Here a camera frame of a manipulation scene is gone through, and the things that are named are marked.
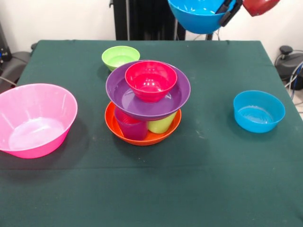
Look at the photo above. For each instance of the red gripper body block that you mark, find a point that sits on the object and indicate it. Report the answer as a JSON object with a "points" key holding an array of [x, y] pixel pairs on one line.
{"points": [[259, 7]]}

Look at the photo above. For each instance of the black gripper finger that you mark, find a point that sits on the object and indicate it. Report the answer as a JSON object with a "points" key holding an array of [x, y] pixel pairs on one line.
{"points": [[230, 14], [223, 7]]}

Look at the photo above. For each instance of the green cup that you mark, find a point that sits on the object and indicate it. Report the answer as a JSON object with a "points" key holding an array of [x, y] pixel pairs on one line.
{"points": [[159, 125]]}

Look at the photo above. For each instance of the orange bowl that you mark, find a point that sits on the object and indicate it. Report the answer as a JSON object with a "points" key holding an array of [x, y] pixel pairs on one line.
{"points": [[156, 139]]}

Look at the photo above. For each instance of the green bowl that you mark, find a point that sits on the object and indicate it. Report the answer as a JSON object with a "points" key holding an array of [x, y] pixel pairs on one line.
{"points": [[113, 56]]}

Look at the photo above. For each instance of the purple bowl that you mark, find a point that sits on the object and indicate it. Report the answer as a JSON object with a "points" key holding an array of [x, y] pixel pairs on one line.
{"points": [[123, 99]]}

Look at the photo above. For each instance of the small magenta bowl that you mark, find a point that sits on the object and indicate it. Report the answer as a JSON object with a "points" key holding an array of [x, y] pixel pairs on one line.
{"points": [[149, 80]]}

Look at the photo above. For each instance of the dark green table cloth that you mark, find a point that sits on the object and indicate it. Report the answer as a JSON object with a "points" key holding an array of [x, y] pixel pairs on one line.
{"points": [[165, 184]]}

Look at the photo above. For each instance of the black power plug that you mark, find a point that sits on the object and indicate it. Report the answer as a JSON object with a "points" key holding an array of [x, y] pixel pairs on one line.
{"points": [[209, 36]]}

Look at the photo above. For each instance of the small blue bowl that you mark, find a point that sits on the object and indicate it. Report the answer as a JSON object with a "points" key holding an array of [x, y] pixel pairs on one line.
{"points": [[258, 118]]}

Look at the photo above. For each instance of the large pink bowl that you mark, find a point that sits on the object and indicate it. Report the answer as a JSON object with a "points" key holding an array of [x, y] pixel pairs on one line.
{"points": [[35, 132]]}

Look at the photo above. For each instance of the purple cup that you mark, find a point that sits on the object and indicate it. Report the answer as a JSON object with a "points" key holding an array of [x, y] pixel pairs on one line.
{"points": [[132, 130]]}

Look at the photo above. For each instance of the large blue bowl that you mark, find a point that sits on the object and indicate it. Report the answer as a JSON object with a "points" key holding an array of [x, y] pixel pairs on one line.
{"points": [[196, 21]]}

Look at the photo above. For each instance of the black stand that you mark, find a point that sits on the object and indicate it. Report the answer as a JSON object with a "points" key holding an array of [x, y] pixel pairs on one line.
{"points": [[3, 47]]}

